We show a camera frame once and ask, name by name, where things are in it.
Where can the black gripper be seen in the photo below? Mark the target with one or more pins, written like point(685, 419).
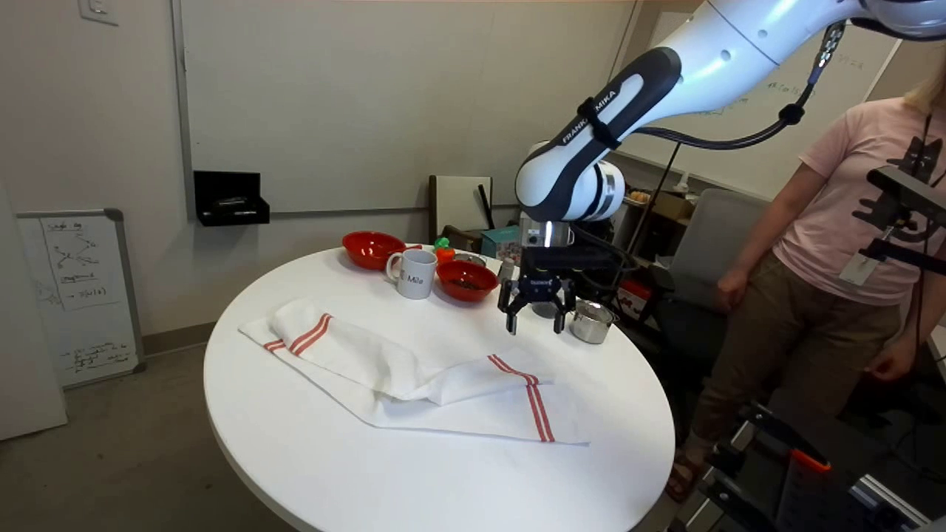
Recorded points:
point(539, 277)

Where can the white towel with red stripes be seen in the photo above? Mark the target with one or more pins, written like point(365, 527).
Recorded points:
point(394, 380)

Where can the person right forearm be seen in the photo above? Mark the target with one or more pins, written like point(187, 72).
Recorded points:
point(771, 233)

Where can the person left forearm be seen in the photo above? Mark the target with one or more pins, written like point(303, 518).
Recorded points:
point(921, 321)

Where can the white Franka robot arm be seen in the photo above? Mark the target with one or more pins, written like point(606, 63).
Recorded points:
point(688, 70)

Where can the person right hand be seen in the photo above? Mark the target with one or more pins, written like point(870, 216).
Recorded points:
point(731, 287)

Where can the person left hand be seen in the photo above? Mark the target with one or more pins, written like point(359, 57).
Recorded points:
point(892, 360)

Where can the steel pot with lid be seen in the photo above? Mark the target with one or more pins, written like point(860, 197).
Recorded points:
point(591, 324)

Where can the grey shaker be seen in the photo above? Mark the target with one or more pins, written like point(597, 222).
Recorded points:
point(510, 265)

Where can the teal box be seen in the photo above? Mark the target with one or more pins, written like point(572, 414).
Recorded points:
point(502, 243)

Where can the red bowl with dark beans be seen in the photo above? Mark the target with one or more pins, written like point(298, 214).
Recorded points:
point(464, 281)

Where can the small orange container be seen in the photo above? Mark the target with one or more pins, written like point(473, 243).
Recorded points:
point(448, 256)

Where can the small green object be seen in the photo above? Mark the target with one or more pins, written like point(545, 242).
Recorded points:
point(442, 242)

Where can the white mug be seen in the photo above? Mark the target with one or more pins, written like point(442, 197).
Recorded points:
point(414, 273)

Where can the white flat box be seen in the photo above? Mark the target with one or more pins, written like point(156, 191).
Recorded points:
point(461, 205)

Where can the cardboard box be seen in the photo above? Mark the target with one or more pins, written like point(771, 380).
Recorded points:
point(657, 205)

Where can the empty red bowl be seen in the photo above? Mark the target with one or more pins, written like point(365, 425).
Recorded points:
point(372, 249)

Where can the grey office chair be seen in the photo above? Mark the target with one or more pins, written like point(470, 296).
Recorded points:
point(712, 237)

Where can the person in pink shirt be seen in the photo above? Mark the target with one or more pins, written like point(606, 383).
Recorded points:
point(845, 216)

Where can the black marker tray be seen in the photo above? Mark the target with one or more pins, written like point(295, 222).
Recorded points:
point(232, 203)

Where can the small leaning whiteboard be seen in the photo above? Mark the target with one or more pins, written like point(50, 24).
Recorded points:
point(82, 296)

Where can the large wall whiteboard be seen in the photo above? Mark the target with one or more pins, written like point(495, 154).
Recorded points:
point(394, 100)

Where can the black camera on mount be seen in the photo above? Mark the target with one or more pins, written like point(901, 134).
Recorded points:
point(901, 211)

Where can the aluminium rail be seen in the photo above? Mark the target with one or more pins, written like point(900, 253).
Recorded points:
point(888, 505)

